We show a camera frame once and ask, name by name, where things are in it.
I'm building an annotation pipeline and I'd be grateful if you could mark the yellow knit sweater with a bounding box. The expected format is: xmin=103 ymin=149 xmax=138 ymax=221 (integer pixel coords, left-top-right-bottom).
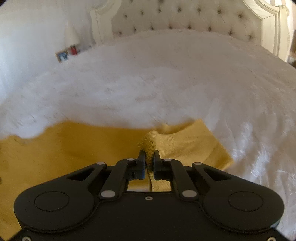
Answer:
xmin=1 ymin=120 xmax=233 ymax=239

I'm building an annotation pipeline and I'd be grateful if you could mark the white embroidered bedspread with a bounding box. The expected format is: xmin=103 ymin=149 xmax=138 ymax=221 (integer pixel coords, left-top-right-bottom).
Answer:
xmin=1 ymin=30 xmax=295 ymax=239

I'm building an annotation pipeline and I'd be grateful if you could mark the red bottle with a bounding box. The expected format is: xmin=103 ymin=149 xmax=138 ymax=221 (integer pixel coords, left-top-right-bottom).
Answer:
xmin=70 ymin=46 xmax=78 ymax=55

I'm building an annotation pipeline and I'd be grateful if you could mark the white table lamp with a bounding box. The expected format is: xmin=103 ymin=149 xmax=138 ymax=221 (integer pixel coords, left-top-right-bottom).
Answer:
xmin=65 ymin=24 xmax=80 ymax=48

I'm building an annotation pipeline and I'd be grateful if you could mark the cream tufted headboard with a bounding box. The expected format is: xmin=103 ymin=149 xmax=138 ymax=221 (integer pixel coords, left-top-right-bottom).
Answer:
xmin=90 ymin=1 xmax=290 ymax=61

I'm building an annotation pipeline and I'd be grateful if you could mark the wooden picture frame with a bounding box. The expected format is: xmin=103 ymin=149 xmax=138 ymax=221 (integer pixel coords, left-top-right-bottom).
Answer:
xmin=56 ymin=50 xmax=69 ymax=63

